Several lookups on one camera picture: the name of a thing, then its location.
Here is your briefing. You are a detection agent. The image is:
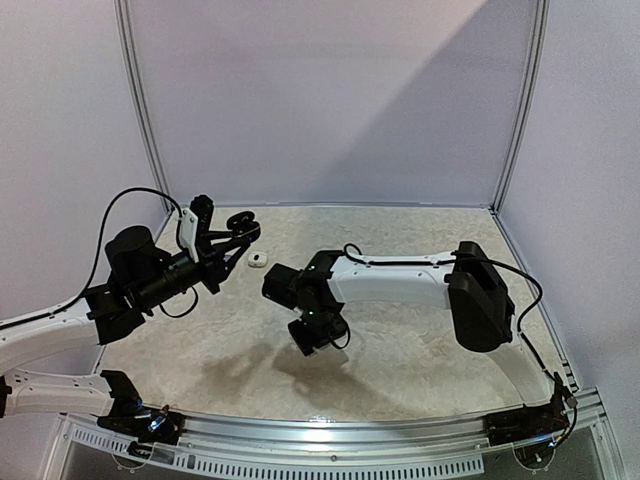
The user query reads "black earbud charging case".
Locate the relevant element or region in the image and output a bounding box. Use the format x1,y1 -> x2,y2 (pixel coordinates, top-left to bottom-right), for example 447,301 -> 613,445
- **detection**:
226,211 -> 261,243

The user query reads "white earbud charging case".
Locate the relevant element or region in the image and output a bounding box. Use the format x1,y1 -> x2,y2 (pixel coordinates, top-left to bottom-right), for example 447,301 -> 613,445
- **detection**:
247,252 -> 269,268

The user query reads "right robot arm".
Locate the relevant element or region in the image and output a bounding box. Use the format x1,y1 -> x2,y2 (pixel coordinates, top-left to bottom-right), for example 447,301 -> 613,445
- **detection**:
262,241 -> 577,436

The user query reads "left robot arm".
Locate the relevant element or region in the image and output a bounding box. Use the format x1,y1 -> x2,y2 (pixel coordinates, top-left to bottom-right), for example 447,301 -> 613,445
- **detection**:
1,195 -> 260,443

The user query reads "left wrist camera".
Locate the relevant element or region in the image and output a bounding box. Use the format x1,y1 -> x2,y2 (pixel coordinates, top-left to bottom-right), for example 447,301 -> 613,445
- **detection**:
177,194 -> 214,263

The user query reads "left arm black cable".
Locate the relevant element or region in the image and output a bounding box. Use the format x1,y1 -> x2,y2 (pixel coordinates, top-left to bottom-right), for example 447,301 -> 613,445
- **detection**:
0,187 -> 184,329

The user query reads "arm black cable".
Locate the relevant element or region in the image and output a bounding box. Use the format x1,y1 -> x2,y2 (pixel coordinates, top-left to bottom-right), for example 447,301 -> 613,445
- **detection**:
342,243 -> 579,406
0,187 -> 184,329

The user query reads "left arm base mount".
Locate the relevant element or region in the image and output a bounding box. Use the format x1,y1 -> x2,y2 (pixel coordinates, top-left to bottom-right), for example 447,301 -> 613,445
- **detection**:
97,398 -> 185,445

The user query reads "aluminium front rail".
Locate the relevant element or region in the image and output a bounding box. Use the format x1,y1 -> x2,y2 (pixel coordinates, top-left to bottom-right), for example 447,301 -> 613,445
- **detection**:
43,388 -> 628,479

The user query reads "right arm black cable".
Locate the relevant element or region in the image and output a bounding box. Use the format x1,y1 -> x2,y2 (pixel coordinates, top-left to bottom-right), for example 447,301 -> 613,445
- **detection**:
342,243 -> 579,406

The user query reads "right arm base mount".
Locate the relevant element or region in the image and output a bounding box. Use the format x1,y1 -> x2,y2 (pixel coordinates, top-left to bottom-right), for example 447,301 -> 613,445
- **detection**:
482,399 -> 569,446

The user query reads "left aluminium frame post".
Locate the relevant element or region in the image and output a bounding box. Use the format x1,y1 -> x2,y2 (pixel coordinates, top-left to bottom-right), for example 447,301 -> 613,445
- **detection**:
114,0 -> 170,195

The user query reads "aluminium frame post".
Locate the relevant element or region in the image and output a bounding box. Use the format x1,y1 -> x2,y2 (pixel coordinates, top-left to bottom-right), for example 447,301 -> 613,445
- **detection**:
114,0 -> 170,195
490,0 -> 550,216

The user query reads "right aluminium frame post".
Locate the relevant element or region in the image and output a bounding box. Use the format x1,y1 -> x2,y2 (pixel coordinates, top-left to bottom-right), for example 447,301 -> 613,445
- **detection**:
490,0 -> 550,216

